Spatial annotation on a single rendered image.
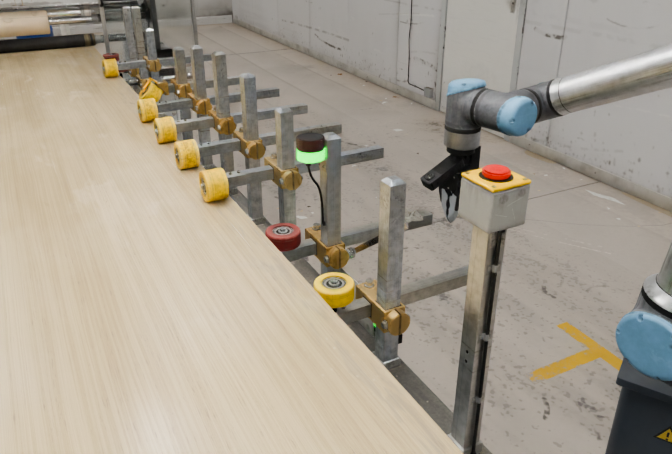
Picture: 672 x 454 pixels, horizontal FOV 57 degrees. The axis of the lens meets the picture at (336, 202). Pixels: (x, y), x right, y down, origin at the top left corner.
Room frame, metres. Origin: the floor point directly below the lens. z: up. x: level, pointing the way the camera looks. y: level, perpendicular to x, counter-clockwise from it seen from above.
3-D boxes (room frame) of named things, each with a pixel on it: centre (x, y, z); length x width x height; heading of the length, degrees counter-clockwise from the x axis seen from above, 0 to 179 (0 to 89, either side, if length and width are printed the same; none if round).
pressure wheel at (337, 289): (1.02, 0.00, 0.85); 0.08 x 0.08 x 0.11
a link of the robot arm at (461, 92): (1.47, -0.32, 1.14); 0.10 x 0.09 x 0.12; 40
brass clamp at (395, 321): (1.06, -0.09, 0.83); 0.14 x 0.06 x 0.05; 28
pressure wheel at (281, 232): (1.25, 0.12, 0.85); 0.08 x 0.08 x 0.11
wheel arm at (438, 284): (1.12, -0.17, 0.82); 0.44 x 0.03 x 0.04; 118
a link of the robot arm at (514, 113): (1.39, -0.40, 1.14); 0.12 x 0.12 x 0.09; 40
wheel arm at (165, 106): (2.21, 0.44, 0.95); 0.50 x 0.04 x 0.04; 118
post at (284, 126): (1.48, 0.13, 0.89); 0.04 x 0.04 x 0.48; 28
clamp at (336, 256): (1.28, 0.03, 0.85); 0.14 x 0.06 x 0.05; 28
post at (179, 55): (2.36, 0.60, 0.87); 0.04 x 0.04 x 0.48; 28
